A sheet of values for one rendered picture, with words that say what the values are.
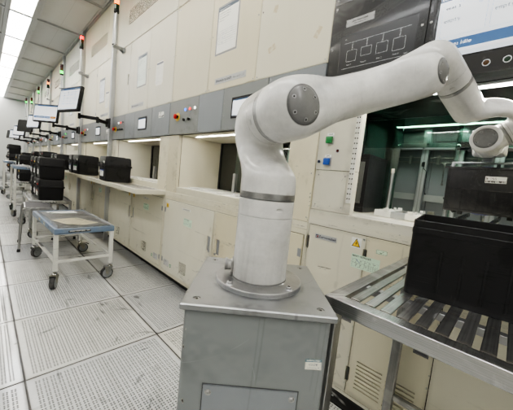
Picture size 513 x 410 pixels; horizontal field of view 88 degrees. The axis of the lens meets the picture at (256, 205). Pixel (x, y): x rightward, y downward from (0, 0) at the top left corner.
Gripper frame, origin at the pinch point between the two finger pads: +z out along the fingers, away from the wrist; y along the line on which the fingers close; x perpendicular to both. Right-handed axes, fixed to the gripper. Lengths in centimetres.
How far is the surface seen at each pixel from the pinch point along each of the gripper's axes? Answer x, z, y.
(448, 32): 37, -30, -15
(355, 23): 51, -30, -51
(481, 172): -9.3, -11.3, -0.9
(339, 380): -106, -30, -35
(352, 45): 42, -30, -51
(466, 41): 32.1, -30.3, -9.4
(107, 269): -111, -66, -232
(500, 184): -13.1, -11.4, 4.9
